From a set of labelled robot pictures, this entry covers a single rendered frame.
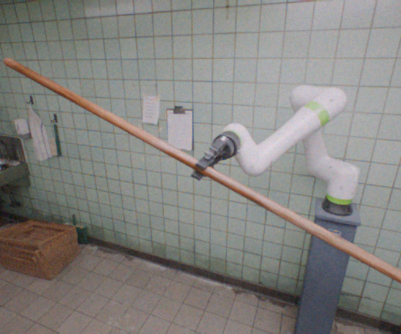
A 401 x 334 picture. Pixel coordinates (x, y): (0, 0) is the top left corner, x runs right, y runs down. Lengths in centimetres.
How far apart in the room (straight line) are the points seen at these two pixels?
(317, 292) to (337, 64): 133
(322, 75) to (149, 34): 123
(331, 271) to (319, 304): 25
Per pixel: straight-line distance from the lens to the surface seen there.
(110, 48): 241
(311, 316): 192
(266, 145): 109
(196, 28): 204
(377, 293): 254
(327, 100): 122
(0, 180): 343
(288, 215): 76
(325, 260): 165
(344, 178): 145
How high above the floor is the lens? 191
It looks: 21 degrees down
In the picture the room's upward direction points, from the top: straight up
